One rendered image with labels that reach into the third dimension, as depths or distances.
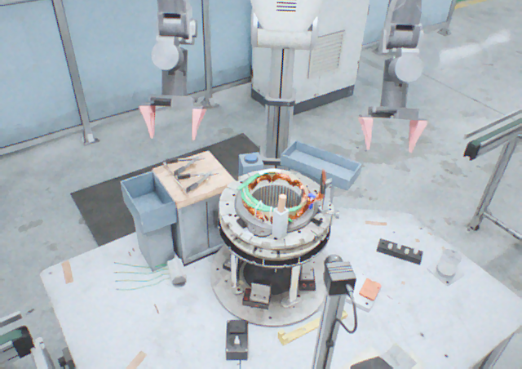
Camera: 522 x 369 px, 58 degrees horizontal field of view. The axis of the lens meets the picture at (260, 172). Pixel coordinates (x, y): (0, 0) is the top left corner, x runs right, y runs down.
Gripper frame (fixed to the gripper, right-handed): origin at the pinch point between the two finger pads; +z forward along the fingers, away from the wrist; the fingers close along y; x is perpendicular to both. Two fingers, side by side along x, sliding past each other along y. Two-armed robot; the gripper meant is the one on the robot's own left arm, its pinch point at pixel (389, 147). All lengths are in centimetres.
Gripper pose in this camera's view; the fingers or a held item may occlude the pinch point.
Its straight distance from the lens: 112.3
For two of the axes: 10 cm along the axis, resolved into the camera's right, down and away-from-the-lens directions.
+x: 0.3, -1.5, 9.9
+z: -0.5, 9.9, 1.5
